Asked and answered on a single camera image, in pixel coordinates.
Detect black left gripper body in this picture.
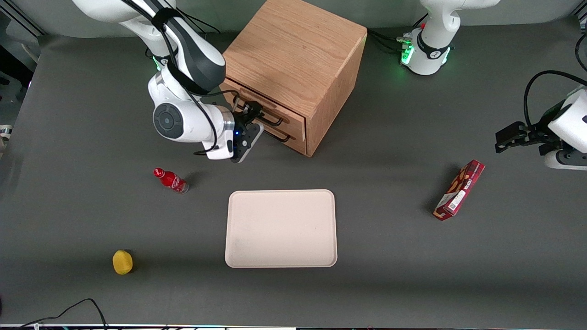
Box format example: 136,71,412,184
526,102,572,155

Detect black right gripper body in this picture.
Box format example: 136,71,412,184
232,103,263,139

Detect wooden drawer with black handle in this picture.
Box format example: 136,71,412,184
262,124,308,156
220,78,307,138

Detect wooden drawer cabinet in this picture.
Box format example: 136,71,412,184
219,0,368,158

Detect red snack box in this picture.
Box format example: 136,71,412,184
433,159,486,221

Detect red soda bottle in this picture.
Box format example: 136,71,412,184
153,167,189,195

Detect beige plastic tray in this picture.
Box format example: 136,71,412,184
224,189,338,269

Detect yellow lemon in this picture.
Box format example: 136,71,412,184
112,250,134,275

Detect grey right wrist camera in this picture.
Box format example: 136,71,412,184
231,124,265,164

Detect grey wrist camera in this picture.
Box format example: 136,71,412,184
544,148,587,171
231,124,265,164

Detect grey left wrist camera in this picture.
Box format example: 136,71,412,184
544,148,587,171

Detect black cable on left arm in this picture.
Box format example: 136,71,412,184
524,70,587,130

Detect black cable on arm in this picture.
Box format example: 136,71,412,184
122,0,241,156
524,70,587,130

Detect black cables at right arm base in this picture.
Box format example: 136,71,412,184
177,10,222,35

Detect black cables at arm base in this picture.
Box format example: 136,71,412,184
367,13,430,54
177,10,222,35

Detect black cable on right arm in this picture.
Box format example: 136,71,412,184
122,0,241,156

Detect black cables at left arm base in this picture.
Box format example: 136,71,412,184
367,13,430,54

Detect aluminium frame rail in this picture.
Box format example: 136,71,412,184
0,2,47,37

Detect black cable at table edge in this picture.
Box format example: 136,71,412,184
18,298,109,330

